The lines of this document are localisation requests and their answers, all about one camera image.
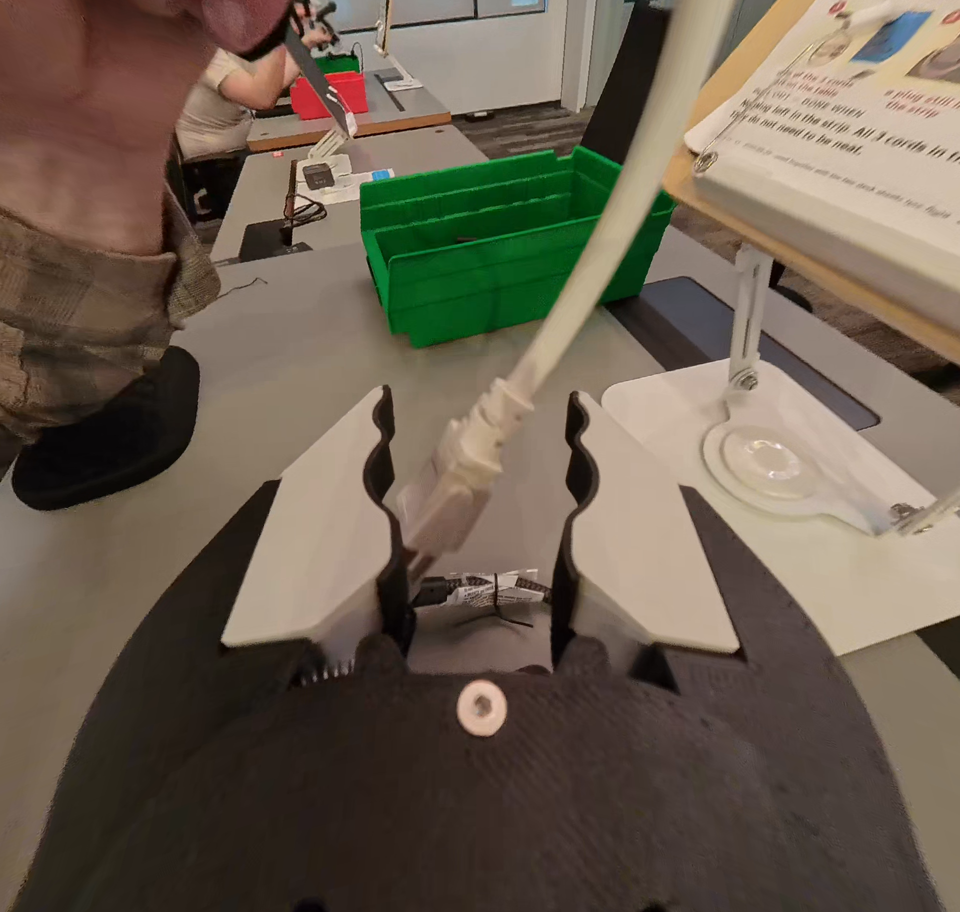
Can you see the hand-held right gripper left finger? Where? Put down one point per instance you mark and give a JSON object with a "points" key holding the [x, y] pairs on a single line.
{"points": [[315, 552]]}

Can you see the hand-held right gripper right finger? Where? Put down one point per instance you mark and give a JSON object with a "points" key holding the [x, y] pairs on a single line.
{"points": [[645, 552]]}

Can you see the person's left forearm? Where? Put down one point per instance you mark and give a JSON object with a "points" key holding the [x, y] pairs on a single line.
{"points": [[75, 327]]}

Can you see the person's left hand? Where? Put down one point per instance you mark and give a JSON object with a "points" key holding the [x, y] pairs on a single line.
{"points": [[90, 102]]}

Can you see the white stand with wooden board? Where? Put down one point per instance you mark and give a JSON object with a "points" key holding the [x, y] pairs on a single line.
{"points": [[405, 81], [847, 597]]}

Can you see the black padded armrest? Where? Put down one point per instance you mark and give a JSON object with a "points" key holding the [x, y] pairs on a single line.
{"points": [[112, 447]]}

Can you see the green plastic bin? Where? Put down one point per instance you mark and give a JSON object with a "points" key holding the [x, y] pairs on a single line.
{"points": [[465, 312], [341, 63]]}

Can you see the white papers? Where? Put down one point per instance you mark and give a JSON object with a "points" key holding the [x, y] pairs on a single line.
{"points": [[345, 189]]}

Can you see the small black box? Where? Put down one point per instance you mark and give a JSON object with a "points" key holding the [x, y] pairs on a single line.
{"points": [[318, 177]]}

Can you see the grey desk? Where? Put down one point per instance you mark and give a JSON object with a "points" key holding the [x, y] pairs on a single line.
{"points": [[420, 155]]}

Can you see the red plastic bin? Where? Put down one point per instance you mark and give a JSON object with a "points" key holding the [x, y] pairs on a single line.
{"points": [[330, 99]]}

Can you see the wood edged desk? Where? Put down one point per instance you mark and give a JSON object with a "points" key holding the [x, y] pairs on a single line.
{"points": [[420, 102]]}

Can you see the black upright panel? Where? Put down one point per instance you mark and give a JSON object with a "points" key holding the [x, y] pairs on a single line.
{"points": [[622, 87]]}

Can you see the printed instruction sheet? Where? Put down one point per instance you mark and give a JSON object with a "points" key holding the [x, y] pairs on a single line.
{"points": [[885, 117]]}

